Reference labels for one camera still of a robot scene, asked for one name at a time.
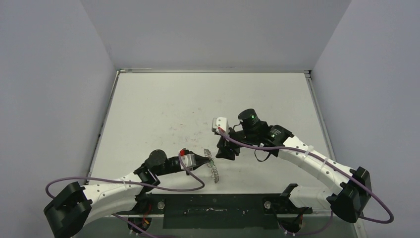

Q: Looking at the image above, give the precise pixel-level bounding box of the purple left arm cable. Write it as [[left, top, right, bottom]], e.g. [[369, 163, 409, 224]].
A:
[[45, 151, 206, 238]]

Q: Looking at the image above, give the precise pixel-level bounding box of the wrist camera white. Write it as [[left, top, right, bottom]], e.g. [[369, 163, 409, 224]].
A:
[[180, 149, 197, 169], [211, 117, 229, 134]]

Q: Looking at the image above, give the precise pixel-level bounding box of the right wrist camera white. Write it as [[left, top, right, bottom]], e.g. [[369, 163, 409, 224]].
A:
[[211, 117, 229, 134]]

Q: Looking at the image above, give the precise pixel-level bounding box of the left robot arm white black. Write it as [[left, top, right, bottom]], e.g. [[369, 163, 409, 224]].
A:
[[44, 149, 212, 238]]

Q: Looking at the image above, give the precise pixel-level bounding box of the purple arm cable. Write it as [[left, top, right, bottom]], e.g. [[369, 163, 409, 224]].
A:
[[45, 151, 206, 238], [216, 128, 394, 237]]

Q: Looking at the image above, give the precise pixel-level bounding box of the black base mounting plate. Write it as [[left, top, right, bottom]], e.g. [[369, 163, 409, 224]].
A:
[[124, 193, 313, 230]]

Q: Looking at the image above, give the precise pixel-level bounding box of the metal disc with key rings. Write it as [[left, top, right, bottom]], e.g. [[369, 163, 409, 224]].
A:
[[204, 149, 219, 184]]

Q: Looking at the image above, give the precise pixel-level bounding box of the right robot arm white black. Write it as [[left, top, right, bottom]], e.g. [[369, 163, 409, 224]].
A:
[[211, 109, 371, 223]]

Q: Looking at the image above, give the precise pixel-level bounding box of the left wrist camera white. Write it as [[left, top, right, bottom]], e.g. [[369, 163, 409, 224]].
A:
[[180, 149, 197, 169]]

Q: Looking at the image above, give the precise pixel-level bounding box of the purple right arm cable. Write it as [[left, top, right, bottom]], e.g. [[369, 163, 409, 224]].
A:
[[216, 128, 394, 237]]

